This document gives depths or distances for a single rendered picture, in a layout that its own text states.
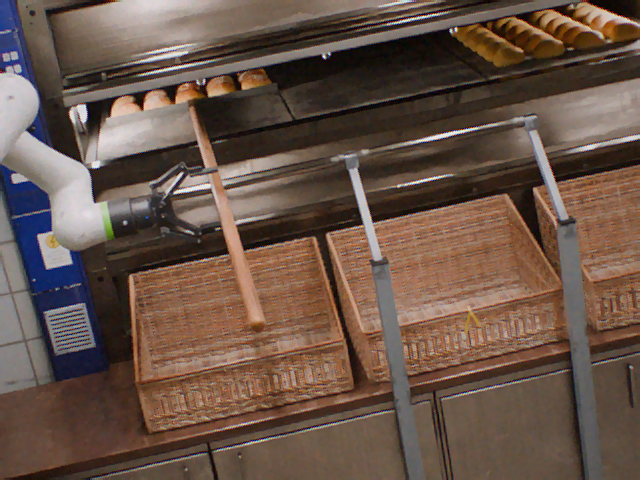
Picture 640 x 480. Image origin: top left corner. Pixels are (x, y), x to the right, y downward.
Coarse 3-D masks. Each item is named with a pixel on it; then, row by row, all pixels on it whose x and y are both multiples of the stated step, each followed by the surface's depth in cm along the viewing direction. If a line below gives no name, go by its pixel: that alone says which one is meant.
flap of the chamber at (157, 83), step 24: (552, 0) 332; (576, 0) 332; (432, 24) 329; (456, 24) 330; (312, 48) 326; (336, 48) 327; (192, 72) 324; (216, 72) 325; (72, 96) 321; (96, 96) 322
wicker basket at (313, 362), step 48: (144, 288) 352; (192, 288) 353; (288, 288) 356; (144, 336) 351; (192, 336) 354; (240, 336) 355; (288, 336) 356; (336, 336) 336; (144, 384) 313; (192, 384) 340; (240, 384) 334; (288, 384) 318; (336, 384) 323
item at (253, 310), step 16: (192, 112) 371; (208, 144) 334; (208, 160) 319; (208, 176) 308; (224, 192) 293; (224, 208) 280; (224, 224) 271; (240, 256) 250; (240, 272) 242; (240, 288) 236; (256, 304) 226; (256, 320) 219
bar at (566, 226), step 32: (480, 128) 317; (512, 128) 318; (320, 160) 313; (352, 160) 313; (544, 160) 314; (160, 192) 311; (192, 192) 311; (576, 256) 307; (384, 288) 302; (576, 288) 310; (384, 320) 305; (576, 320) 313; (576, 352) 316; (576, 384) 321; (416, 448) 318
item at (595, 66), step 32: (576, 64) 356; (608, 64) 355; (416, 96) 354; (448, 96) 351; (480, 96) 353; (256, 128) 352; (288, 128) 348; (320, 128) 349; (128, 160) 344; (160, 160) 345
